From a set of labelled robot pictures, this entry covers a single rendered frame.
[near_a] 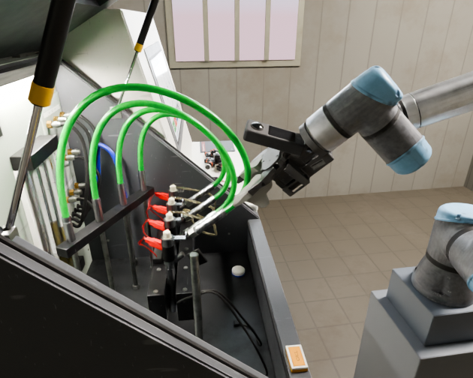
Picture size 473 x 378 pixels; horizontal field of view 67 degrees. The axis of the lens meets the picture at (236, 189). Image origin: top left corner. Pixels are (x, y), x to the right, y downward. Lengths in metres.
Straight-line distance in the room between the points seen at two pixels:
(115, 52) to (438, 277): 0.99
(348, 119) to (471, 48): 3.23
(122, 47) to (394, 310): 1.02
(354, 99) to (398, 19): 2.78
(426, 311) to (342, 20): 2.53
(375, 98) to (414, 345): 0.65
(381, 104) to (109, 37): 0.70
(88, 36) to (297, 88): 2.27
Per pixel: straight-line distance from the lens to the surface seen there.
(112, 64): 1.05
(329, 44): 3.16
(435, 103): 0.81
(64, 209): 0.80
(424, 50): 3.56
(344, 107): 0.63
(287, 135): 0.68
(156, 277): 0.88
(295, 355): 0.74
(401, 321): 1.10
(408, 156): 0.68
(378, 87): 0.63
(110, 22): 1.05
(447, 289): 1.02
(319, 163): 0.70
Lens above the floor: 1.52
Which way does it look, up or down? 25 degrees down
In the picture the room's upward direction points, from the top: straight up
